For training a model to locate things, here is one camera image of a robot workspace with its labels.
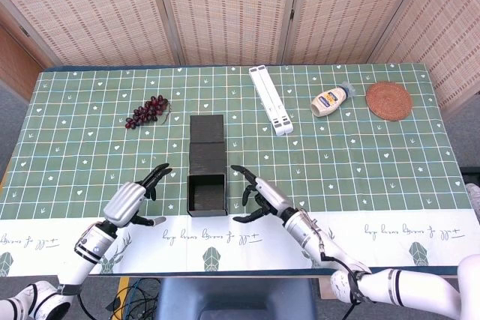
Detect cream mayonnaise squeeze bottle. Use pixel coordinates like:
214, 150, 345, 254
310, 80, 357, 118

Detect round brown woven coaster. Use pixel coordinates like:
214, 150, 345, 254
365, 80, 414, 121

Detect grey fabric bundle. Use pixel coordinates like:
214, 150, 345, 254
464, 183, 480, 220

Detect black foldable cardboard box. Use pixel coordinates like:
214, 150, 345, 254
186, 114, 230, 218

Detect black floor cables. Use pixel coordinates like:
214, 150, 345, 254
80, 277, 162, 320

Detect bamboo folding screen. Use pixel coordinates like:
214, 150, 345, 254
0, 0, 480, 115

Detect small black block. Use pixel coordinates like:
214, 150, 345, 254
460, 166, 480, 186

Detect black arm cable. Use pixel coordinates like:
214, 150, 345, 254
305, 211, 376, 320

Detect white folding laptop stand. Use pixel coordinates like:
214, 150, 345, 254
248, 66, 295, 136

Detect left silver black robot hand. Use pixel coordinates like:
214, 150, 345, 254
101, 163, 174, 228

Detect orange wooden door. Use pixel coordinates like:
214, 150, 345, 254
0, 23, 44, 102

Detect green checked tablecloth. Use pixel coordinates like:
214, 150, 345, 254
0, 63, 480, 276

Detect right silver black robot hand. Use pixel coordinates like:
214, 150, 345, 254
230, 164, 296, 223

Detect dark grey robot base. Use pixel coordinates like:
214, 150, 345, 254
155, 277, 318, 320

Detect dark red grape bunch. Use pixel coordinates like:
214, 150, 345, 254
124, 94, 173, 130

